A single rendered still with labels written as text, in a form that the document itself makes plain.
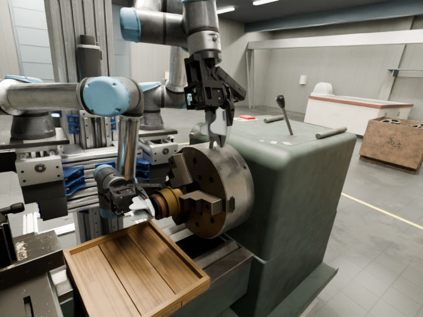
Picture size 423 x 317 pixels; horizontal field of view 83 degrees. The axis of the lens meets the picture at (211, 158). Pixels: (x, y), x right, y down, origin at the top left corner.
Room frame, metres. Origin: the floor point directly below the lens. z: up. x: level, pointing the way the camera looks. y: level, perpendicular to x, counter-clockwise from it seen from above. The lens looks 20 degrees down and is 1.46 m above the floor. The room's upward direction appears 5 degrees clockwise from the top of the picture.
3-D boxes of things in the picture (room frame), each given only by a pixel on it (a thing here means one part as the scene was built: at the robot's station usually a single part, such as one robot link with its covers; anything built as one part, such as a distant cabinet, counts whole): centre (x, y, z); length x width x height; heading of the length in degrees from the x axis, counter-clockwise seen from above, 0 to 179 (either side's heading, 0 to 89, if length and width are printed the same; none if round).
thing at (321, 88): (10.33, -4.35, 0.71); 0.72 x 0.65 x 1.42; 38
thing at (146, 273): (0.57, 0.21, 0.89); 0.36 x 0.30 x 0.04; 43
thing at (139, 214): (0.59, 0.19, 1.06); 0.09 x 0.06 x 0.03; 43
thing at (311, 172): (1.04, -0.27, 1.06); 0.59 x 0.48 x 0.39; 133
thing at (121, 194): (0.66, 0.26, 1.08); 0.12 x 0.09 x 0.08; 43
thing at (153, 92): (1.25, 0.34, 1.33); 0.13 x 0.12 x 0.14; 104
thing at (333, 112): (8.20, -4.72, 0.50); 2.65 x 2.15 x 1.00; 128
